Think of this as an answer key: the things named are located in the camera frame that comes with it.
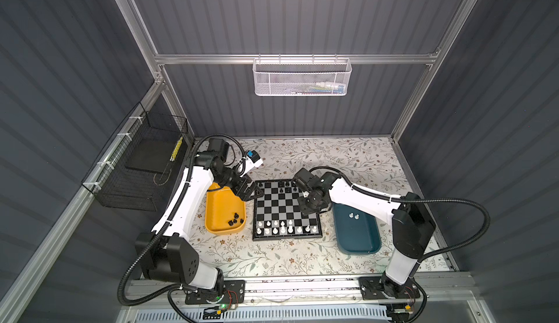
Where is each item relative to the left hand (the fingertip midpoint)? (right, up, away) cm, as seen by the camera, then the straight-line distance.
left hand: (253, 187), depth 77 cm
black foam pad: (-35, +12, -2) cm, 37 cm away
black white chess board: (+9, -13, +13) cm, 20 cm away
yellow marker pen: (-29, +14, +3) cm, 32 cm away
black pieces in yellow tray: (-9, -14, +14) cm, 22 cm away
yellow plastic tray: (-14, -13, +15) cm, 24 cm away
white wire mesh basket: (+19, +57, +47) cm, 76 cm away
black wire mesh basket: (-39, +6, -5) cm, 40 cm away
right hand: (+20, -10, +9) cm, 24 cm away
